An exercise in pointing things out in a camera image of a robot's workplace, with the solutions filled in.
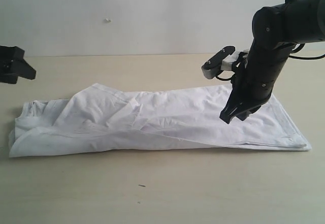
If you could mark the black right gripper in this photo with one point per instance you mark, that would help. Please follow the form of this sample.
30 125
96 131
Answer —
256 80

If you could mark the white t-shirt red lettering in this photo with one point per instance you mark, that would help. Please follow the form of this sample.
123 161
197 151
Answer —
100 118

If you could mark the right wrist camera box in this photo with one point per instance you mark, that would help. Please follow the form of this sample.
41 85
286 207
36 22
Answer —
212 67

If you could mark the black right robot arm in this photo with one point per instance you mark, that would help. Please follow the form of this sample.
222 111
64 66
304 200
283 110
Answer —
276 31

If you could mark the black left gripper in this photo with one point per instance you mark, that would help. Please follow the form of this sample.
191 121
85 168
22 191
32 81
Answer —
10 55

